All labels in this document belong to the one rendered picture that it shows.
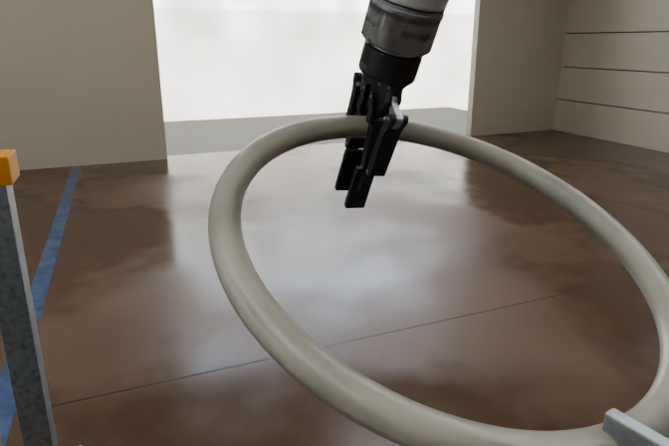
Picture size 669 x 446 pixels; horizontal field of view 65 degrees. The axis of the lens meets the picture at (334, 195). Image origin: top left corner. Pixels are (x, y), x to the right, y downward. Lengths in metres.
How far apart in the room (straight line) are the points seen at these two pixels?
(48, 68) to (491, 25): 5.79
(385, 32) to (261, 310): 0.36
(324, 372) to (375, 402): 0.04
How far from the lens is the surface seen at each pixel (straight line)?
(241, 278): 0.43
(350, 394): 0.38
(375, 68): 0.66
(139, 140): 6.69
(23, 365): 1.91
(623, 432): 0.44
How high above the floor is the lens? 1.37
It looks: 16 degrees down
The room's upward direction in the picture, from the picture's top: straight up
